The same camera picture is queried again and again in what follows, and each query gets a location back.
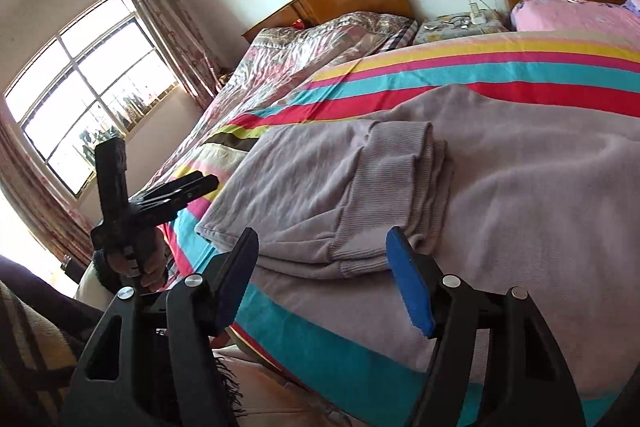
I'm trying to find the floral pink quilt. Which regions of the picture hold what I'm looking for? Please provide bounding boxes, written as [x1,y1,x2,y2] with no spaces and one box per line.
[150,12,419,188]

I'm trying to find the window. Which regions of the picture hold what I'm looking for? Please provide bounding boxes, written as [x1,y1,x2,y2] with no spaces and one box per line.
[5,0,179,196]

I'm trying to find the plaid fringed scarf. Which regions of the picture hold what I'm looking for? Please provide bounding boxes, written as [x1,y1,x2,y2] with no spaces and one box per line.
[0,254,106,427]

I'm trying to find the lilac pants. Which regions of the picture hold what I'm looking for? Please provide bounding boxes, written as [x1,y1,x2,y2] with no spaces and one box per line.
[195,84,640,388]

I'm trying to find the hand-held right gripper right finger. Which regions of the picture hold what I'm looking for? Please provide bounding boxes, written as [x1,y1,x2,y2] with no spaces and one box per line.
[386,227,586,427]

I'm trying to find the floral red curtain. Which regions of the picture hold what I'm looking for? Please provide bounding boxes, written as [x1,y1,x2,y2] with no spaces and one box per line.
[109,0,221,108]
[0,107,97,269]

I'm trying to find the plaid pillow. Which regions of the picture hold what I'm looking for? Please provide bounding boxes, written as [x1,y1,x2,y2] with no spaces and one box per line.
[390,19,419,50]

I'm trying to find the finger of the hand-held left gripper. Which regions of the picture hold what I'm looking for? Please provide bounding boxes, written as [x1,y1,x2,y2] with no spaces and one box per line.
[94,138,130,229]
[127,173,221,229]

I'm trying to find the person's left hand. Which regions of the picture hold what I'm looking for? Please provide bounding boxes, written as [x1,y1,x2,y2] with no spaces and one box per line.
[106,228,169,293]

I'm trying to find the pink bed sheet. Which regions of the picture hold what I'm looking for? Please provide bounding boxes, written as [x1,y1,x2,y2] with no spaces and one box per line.
[510,0,640,38]

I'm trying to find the nightstand with floral cover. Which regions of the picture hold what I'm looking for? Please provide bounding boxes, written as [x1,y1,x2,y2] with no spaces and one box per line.
[412,12,511,46]

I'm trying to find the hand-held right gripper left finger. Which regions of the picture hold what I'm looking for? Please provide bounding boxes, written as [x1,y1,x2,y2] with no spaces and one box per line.
[70,227,260,427]

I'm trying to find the white charger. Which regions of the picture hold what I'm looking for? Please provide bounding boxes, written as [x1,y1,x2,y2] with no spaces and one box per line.
[467,0,489,26]

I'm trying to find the striped colourful blanket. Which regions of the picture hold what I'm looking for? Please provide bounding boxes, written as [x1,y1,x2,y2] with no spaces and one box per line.
[150,29,640,427]

